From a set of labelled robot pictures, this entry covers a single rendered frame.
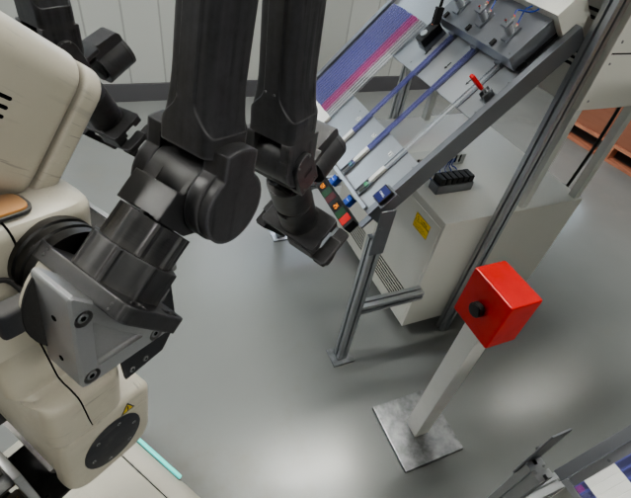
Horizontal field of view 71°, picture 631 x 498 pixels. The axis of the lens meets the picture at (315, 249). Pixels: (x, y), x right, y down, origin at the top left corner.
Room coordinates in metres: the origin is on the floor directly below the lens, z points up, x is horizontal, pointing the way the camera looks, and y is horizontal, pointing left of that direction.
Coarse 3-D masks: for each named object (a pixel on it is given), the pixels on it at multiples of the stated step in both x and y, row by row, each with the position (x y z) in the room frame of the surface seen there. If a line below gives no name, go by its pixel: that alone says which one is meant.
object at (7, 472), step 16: (16, 432) 0.28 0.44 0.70; (32, 448) 0.26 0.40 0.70; (0, 464) 0.21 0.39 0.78; (16, 464) 0.26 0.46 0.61; (32, 464) 0.27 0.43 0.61; (48, 464) 0.24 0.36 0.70; (0, 480) 0.19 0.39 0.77; (16, 480) 0.19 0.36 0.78; (32, 480) 0.24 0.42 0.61; (48, 480) 0.25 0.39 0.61; (0, 496) 0.18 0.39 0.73; (16, 496) 0.20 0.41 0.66; (32, 496) 0.20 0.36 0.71; (48, 496) 0.22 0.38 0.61
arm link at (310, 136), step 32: (288, 0) 0.44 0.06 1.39; (320, 0) 0.47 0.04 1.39; (288, 32) 0.44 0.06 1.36; (320, 32) 0.47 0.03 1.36; (288, 64) 0.44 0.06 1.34; (256, 96) 0.46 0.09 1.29; (288, 96) 0.44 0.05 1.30; (256, 128) 0.45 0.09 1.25; (288, 128) 0.43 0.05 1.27; (288, 160) 0.43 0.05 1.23
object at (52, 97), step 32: (0, 32) 0.33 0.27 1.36; (32, 32) 0.37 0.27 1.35; (0, 64) 0.32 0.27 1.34; (32, 64) 0.34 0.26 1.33; (64, 64) 0.37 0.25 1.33; (0, 96) 0.32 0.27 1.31; (32, 96) 0.34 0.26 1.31; (64, 96) 0.36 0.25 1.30; (96, 96) 0.39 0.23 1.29; (0, 128) 0.31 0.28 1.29; (32, 128) 0.33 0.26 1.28; (64, 128) 0.36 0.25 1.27; (0, 160) 0.30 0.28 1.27; (32, 160) 0.32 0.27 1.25; (64, 160) 0.35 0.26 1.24; (0, 192) 0.30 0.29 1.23
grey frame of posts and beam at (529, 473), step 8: (528, 464) 0.42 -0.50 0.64; (536, 464) 0.42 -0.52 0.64; (544, 464) 0.43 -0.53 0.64; (520, 472) 0.42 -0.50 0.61; (528, 472) 0.41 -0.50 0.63; (536, 472) 0.41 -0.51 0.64; (544, 472) 0.41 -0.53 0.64; (512, 480) 0.42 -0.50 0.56; (520, 480) 0.41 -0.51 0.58; (528, 480) 0.40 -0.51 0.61; (536, 480) 0.39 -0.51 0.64; (544, 480) 0.39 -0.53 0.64; (560, 480) 0.67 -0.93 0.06; (504, 488) 0.41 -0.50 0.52; (512, 488) 0.41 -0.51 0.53; (520, 488) 0.40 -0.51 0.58; (528, 488) 0.39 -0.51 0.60; (536, 488) 0.40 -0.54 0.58; (488, 496) 0.42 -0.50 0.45; (496, 496) 0.41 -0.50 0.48; (504, 496) 0.41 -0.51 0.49; (512, 496) 0.40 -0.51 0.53; (520, 496) 0.39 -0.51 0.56
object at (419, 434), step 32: (480, 288) 0.79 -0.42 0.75; (512, 288) 0.77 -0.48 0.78; (480, 320) 0.75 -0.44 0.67; (512, 320) 0.72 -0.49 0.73; (448, 352) 0.79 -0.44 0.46; (480, 352) 0.77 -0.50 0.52; (448, 384) 0.75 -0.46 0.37; (384, 416) 0.81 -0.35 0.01; (416, 416) 0.78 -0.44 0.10; (416, 448) 0.71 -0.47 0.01; (448, 448) 0.73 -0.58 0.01
